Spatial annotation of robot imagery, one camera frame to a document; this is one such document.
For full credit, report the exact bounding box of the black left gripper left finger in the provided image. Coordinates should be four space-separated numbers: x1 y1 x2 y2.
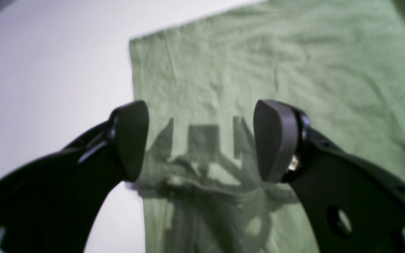
0 100 149 253

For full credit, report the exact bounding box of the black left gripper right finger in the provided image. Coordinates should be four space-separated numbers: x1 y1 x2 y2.
253 99 405 253

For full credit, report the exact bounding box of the green T-shirt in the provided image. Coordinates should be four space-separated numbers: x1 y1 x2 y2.
129 0 405 253

